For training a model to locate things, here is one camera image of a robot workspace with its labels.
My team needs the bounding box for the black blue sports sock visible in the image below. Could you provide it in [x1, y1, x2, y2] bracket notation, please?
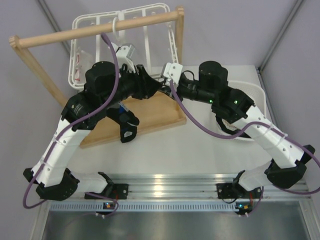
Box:
[106, 102, 140, 143]

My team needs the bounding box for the aluminium mounting rail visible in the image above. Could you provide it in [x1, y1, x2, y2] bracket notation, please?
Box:
[41, 172, 312, 203]

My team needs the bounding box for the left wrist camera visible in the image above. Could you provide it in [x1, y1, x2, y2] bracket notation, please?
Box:
[111, 42, 136, 73]

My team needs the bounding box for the white perforated sock basket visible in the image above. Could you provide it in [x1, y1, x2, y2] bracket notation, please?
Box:
[216, 80, 267, 136]

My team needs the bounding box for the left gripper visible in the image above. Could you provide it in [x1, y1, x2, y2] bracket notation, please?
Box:
[101, 62, 162, 109]

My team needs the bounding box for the white plastic clip hanger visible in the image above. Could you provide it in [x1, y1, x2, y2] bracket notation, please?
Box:
[67, 3, 178, 91]

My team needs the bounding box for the white sock with red trim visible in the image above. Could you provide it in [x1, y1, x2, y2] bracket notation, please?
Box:
[73, 48, 94, 84]

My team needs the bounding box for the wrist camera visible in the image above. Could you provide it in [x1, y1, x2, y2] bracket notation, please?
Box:
[161, 62, 183, 87]
[111, 42, 136, 73]

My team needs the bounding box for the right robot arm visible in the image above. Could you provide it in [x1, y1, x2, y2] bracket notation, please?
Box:
[161, 61, 320, 199]

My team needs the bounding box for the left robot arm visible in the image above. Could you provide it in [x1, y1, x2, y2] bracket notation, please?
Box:
[23, 61, 162, 201]

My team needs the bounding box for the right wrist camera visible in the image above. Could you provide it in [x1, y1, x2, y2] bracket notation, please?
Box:
[161, 62, 183, 87]

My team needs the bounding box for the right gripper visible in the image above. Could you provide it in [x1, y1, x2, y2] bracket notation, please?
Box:
[157, 79, 216, 106]

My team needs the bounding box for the white slotted cable duct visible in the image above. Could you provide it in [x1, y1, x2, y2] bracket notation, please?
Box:
[49, 200, 253, 213]

